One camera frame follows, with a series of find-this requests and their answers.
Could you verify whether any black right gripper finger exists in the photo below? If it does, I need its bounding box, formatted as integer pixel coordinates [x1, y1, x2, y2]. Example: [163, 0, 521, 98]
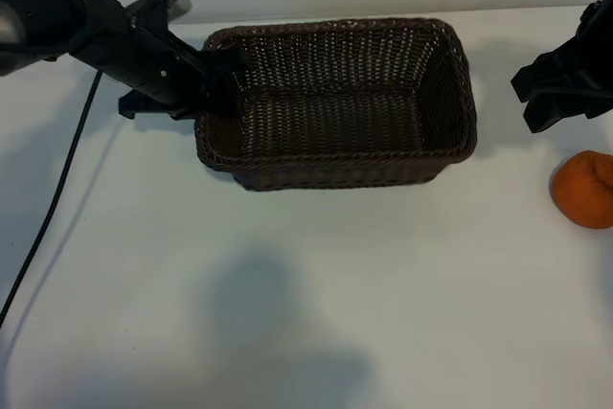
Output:
[522, 91, 572, 136]
[510, 52, 565, 103]

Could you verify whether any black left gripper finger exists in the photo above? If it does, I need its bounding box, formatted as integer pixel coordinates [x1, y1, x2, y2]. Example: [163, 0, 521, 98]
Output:
[200, 46, 250, 119]

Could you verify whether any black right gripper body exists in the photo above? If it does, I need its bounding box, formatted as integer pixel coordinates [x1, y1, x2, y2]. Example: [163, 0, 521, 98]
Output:
[540, 0, 613, 121]

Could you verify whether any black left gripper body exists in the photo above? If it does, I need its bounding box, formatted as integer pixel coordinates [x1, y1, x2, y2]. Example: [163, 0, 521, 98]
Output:
[71, 0, 212, 122]

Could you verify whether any orange fruit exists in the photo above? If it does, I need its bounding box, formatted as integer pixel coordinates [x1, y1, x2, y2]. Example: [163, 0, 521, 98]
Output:
[551, 150, 613, 230]

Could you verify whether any dark brown wicker basket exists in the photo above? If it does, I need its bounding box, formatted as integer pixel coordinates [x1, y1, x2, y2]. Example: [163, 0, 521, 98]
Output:
[194, 17, 479, 193]

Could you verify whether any black braided cable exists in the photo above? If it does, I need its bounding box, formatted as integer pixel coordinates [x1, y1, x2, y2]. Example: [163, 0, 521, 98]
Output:
[0, 69, 102, 331]

